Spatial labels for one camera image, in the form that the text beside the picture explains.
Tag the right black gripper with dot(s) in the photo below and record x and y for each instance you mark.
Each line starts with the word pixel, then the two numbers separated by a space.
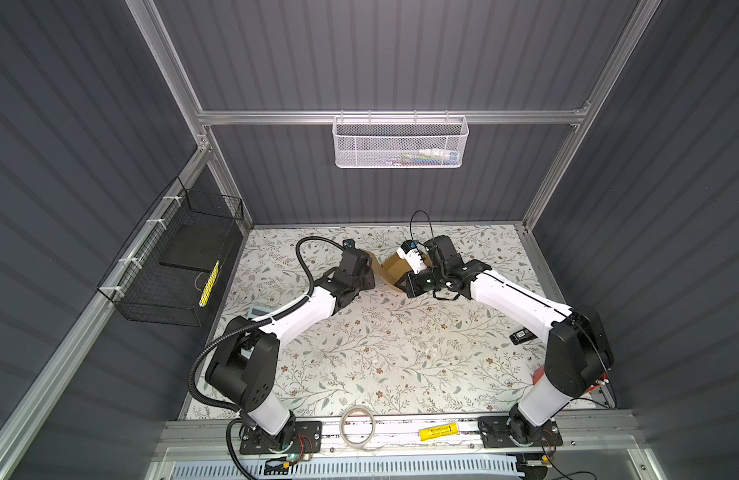
pixel 422 282

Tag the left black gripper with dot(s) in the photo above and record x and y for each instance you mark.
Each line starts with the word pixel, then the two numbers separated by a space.
pixel 362 274

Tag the brown cardboard box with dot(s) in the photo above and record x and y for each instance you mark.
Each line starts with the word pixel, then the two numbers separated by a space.
pixel 393 270

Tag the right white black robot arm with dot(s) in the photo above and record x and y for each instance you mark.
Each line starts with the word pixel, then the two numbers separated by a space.
pixel 577 351

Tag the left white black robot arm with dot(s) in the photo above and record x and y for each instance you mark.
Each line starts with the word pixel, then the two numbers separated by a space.
pixel 243 364

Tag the floral table mat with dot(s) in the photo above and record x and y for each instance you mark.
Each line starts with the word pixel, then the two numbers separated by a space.
pixel 391 353

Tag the teal calculator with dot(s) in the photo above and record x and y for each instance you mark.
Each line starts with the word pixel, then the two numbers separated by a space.
pixel 257 311

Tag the small black device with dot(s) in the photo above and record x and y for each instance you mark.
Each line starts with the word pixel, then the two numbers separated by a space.
pixel 522 336

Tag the markers in white basket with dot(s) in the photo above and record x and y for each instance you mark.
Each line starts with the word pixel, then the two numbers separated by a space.
pixel 425 157

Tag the red pencil cup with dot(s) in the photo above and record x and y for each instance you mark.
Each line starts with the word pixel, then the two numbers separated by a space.
pixel 540 372

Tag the black flat pad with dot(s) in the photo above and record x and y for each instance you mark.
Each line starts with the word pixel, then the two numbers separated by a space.
pixel 193 248

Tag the yellow label tag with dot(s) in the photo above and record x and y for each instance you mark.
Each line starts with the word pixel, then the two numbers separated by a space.
pixel 439 431

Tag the clear tape roll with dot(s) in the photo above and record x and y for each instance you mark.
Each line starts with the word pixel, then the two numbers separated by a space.
pixel 357 427

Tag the white vented strip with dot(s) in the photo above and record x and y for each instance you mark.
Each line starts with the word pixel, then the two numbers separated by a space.
pixel 406 467

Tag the white wire mesh basket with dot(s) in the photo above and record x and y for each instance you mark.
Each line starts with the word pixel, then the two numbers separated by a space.
pixel 363 142

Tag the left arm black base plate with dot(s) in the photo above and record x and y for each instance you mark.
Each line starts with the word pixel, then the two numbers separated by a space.
pixel 296 437

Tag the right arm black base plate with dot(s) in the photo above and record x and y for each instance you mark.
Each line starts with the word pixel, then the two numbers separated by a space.
pixel 504 432

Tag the black wire basket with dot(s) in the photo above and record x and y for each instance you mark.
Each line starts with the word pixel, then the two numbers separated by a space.
pixel 142 290

